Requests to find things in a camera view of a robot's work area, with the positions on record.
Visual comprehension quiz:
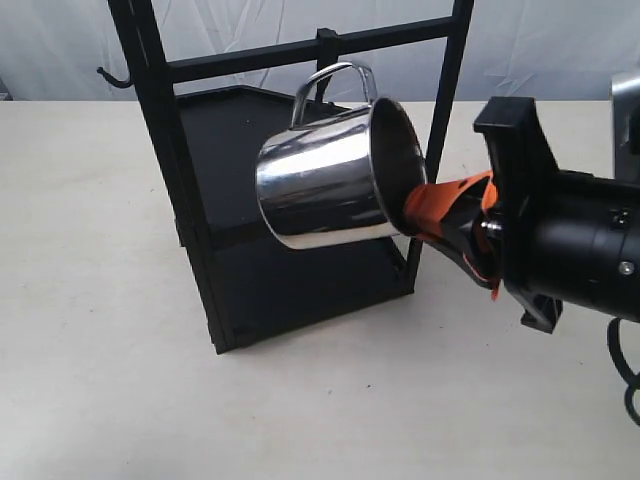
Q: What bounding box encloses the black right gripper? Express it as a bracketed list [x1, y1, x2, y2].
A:
[403, 97, 593, 333]

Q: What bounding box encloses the stainless steel mug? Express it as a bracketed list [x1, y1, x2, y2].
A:
[255, 62, 427, 250]

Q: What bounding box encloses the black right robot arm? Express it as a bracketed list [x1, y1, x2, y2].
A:
[404, 97, 639, 333]

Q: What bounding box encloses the black hook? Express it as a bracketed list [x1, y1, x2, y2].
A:
[315, 28, 340, 103]

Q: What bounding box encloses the black metal rack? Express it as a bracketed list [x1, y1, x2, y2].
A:
[109, 1, 473, 353]

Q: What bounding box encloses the white backdrop cloth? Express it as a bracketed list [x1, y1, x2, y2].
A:
[1, 1, 639, 101]

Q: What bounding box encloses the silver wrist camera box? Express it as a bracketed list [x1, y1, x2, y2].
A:
[610, 70, 639, 184]

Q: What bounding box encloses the black cable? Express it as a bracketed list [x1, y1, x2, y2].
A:
[606, 315, 640, 426]

